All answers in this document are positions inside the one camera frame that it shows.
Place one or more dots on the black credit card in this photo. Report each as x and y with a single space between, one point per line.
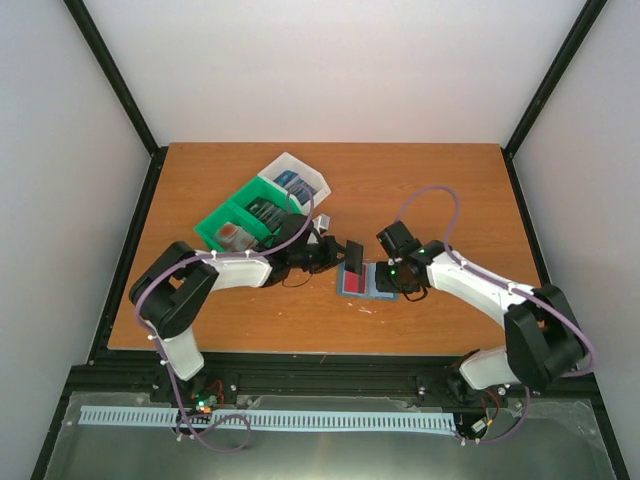
353 257

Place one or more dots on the black card stack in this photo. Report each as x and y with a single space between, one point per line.
267 213

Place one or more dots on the small electronics board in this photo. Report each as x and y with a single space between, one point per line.
207 402

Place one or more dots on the green bin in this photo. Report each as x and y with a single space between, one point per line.
259 187
228 212

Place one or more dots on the teal card holder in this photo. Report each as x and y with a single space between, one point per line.
372 292

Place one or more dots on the black frame post left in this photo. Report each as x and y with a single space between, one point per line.
93 38

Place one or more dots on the red credit card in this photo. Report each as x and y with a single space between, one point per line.
353 283

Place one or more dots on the metal base plate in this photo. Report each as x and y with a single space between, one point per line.
544 439

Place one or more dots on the white bin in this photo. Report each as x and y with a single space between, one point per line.
286 161

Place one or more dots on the red white card stack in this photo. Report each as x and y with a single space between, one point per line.
233 238

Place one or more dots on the black frame post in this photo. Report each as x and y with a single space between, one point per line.
570 46
93 38

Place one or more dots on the blue card stack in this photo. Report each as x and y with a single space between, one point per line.
293 183

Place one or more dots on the black frame post right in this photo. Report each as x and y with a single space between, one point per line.
570 46

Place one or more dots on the light blue cable duct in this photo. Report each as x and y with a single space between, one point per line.
273 420

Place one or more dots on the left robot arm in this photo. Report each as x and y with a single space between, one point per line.
169 295

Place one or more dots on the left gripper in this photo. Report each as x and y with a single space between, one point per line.
332 248

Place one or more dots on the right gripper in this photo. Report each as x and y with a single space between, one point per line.
383 285

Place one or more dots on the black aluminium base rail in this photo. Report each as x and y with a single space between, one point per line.
419 379

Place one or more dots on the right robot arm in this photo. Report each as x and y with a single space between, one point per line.
542 341

